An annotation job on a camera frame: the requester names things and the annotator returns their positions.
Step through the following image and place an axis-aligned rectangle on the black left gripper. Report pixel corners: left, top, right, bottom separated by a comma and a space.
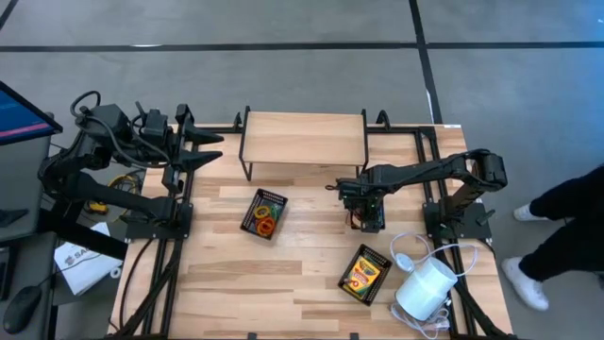
139, 103, 226, 195

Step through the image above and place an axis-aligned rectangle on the black slotted plastic basket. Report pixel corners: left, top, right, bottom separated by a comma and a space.
239, 187, 289, 241
349, 202, 386, 234
337, 243, 393, 307

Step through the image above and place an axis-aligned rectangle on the orange coil keychain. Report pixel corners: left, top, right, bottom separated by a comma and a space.
257, 216, 277, 237

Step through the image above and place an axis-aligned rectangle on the wooden shelf with black legs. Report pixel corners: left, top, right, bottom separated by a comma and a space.
237, 106, 370, 183

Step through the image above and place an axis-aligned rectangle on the white cylinder device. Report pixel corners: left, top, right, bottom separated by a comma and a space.
394, 257, 458, 322

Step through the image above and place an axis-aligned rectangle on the white printed paper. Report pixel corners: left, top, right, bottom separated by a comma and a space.
53, 221, 125, 297

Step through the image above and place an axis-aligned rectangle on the computer monitor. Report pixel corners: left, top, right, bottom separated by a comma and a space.
0, 79, 64, 147

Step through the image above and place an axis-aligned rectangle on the person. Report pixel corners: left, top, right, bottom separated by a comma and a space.
500, 164, 604, 312

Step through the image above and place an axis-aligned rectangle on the black computer mouse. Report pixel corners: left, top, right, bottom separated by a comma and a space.
2, 284, 43, 335

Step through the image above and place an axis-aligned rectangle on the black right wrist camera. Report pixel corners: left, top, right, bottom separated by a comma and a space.
337, 178, 362, 202

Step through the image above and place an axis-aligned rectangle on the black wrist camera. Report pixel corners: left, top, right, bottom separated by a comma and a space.
141, 108, 170, 142
337, 178, 362, 202

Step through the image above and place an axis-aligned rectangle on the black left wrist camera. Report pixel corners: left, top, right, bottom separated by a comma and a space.
141, 108, 170, 142

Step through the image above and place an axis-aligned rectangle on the black metal table frame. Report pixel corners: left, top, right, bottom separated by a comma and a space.
108, 109, 515, 340

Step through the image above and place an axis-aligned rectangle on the yellow cable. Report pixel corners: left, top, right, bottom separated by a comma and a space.
107, 173, 143, 197

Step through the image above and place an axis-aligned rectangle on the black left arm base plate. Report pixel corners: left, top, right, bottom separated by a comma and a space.
124, 202, 193, 241

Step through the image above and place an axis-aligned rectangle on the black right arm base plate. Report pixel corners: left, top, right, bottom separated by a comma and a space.
422, 200, 493, 241

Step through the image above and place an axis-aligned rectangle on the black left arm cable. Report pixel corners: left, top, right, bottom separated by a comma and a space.
69, 90, 171, 169

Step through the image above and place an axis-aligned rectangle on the white cable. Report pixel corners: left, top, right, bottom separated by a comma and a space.
389, 231, 478, 340

